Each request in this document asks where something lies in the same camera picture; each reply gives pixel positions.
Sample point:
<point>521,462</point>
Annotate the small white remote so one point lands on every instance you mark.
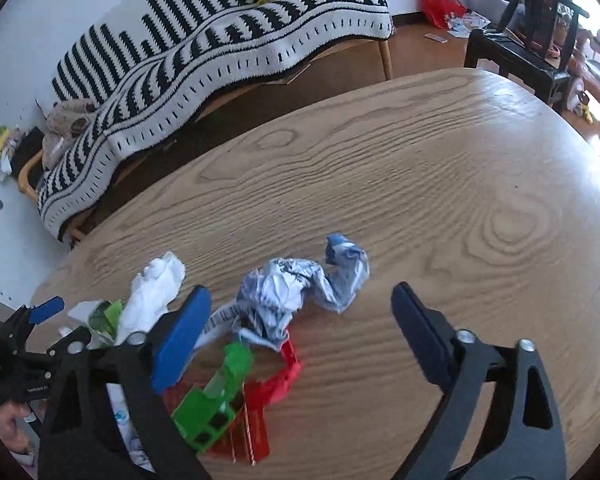
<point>436,38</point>

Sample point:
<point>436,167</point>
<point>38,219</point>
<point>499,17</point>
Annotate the red plastic packaging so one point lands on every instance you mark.
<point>280,380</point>

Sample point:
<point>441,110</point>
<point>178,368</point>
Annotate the scattered papers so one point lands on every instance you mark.
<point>467,25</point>

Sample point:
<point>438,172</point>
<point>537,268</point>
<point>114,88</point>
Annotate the green and white wrapper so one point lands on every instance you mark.
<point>100,317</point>

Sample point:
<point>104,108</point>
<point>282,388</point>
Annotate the red plastic bag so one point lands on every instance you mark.
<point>440,7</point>

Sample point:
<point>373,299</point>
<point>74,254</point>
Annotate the white blue printed wrapper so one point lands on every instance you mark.
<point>122,415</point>

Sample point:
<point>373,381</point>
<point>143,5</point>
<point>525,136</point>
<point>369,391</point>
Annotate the black white striped blanket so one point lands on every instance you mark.
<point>230,60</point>

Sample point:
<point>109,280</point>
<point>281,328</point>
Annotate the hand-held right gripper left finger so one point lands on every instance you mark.
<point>180,335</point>

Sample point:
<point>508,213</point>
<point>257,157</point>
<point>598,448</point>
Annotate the black bag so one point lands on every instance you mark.
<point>27,150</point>

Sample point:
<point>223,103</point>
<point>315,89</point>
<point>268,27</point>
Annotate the black wooden chair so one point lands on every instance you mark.
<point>510,55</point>

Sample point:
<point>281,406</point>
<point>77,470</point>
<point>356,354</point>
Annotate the person's left hand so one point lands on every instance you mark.
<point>10,422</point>

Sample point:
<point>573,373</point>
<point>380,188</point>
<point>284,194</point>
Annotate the brown plush toy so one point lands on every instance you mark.
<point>70,115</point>

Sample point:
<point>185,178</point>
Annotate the green plastic packaging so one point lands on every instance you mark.
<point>200,410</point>

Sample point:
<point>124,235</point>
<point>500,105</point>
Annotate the wooden sofa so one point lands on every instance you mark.
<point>340,62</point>

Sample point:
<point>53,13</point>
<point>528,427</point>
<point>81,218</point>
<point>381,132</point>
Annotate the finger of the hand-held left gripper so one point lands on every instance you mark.
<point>47,310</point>
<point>40,358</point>

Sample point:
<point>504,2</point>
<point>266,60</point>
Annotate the white plastic bag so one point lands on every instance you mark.
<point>155,285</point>

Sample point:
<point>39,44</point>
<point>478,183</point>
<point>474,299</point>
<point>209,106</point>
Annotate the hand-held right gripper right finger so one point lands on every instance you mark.
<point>420,335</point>

